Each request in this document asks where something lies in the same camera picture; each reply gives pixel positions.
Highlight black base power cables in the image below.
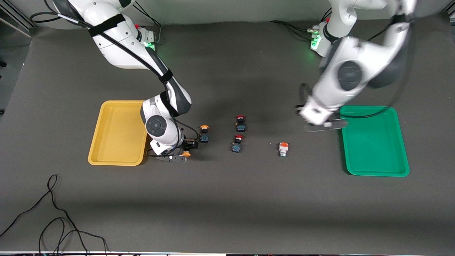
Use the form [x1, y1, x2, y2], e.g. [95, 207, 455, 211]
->
[134, 2, 162, 46]
[268, 7, 333, 40]

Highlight dark grey table mat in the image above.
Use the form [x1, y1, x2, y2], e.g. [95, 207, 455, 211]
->
[0, 12, 455, 255]

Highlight yellow plastic tray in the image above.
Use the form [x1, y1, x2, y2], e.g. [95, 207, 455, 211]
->
[88, 100, 152, 166]

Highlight aluminium frame profile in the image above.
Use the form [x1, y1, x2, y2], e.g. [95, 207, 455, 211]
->
[0, 6, 37, 38]

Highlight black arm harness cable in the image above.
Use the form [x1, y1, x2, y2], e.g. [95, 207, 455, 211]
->
[30, 0, 199, 158]
[294, 14, 414, 119]

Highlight loose black cable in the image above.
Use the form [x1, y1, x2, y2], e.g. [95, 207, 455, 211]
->
[0, 174, 109, 256]

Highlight green plastic tray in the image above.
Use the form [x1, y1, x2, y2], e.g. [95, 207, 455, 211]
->
[339, 106, 410, 177]

